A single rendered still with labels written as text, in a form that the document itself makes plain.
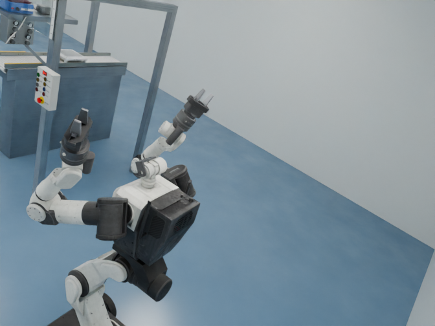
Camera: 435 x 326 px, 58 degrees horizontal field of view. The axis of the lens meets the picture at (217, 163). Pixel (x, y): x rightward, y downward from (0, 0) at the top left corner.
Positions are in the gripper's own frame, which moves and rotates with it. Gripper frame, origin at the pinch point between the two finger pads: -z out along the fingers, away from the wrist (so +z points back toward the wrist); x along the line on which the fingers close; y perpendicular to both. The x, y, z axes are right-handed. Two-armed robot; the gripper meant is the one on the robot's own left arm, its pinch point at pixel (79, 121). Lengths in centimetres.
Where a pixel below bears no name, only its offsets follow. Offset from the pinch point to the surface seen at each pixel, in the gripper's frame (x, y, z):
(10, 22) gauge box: 166, -109, 119
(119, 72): 247, -35, 192
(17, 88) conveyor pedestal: 159, -99, 178
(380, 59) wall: 344, 233, 96
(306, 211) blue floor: 195, 218, 226
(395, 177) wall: 258, 311, 178
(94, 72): 221, -54, 183
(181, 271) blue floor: 55, 83, 186
